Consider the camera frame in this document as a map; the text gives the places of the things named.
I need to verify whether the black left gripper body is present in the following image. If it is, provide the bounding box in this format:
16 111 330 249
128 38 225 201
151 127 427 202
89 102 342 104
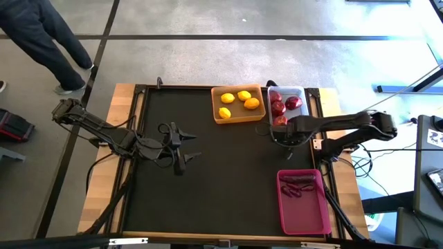
157 122 187 176

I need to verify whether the person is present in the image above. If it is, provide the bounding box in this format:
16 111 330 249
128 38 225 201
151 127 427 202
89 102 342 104
0 0 95 96

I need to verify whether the blue floor bar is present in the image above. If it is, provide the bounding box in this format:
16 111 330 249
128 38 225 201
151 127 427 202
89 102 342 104
375 84 443 95

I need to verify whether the orange citrus fruit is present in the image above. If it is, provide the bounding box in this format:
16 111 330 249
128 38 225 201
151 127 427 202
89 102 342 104
243 98 261 111

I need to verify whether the white metal bracket plate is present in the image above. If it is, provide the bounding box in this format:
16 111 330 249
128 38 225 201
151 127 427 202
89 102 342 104
300 241 342 249
108 237 149 247

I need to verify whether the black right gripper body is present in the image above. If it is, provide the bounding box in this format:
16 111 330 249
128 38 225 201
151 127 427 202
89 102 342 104
269 116 306 148

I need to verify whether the grey cabinet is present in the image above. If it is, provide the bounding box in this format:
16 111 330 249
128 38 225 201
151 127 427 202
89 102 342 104
413 113 443 222

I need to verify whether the large dark red apple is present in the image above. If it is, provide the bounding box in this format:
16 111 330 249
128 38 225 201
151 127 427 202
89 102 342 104
284 95 304 111

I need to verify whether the black smartphone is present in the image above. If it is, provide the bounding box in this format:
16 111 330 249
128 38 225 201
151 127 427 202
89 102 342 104
426 168 443 199

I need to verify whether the red black tool case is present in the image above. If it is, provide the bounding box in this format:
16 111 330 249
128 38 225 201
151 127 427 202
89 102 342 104
0 108 35 143

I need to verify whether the black cable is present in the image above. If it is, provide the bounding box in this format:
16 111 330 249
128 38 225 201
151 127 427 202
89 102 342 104
359 147 443 153

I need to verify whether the long dark purple eggplant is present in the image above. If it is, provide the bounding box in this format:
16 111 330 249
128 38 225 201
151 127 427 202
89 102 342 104
278 174 317 185

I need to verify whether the grey metal bracket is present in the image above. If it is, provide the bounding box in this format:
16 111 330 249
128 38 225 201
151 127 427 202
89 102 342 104
0 146 27 163

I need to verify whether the white printed paper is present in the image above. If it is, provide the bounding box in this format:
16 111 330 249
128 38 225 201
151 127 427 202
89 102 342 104
426 128 443 146

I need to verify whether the white plastic basket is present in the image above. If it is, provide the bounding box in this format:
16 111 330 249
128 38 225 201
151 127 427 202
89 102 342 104
266 85 310 126

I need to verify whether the pink plastic basket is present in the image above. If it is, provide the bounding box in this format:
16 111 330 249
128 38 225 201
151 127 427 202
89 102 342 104
275 168 332 236

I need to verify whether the orange plastic basket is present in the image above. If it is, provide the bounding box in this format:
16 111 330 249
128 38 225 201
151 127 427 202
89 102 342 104
210 84 266 125

